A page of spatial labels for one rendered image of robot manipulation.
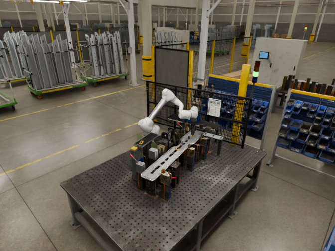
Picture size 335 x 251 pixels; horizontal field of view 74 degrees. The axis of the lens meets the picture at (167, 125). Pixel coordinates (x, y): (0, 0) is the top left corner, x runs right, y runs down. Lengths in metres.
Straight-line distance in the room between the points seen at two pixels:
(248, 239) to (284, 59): 6.97
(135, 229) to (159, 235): 0.24
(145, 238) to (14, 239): 1.96
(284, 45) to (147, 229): 7.93
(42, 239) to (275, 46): 8.57
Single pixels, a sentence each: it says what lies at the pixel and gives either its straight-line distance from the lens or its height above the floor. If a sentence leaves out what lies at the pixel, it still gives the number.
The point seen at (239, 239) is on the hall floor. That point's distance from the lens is 3.37.
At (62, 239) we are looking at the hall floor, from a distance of 3.49.
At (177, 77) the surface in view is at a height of 1.36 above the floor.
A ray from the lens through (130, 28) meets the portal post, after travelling 9.53.
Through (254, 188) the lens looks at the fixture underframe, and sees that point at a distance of 4.15.
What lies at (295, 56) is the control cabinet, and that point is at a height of 1.49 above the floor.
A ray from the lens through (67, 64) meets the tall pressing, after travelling 9.65.
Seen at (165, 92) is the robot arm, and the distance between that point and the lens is 3.45.
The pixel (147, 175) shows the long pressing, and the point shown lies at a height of 1.00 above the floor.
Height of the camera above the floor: 2.56
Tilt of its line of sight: 25 degrees down
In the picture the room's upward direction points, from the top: 1 degrees clockwise
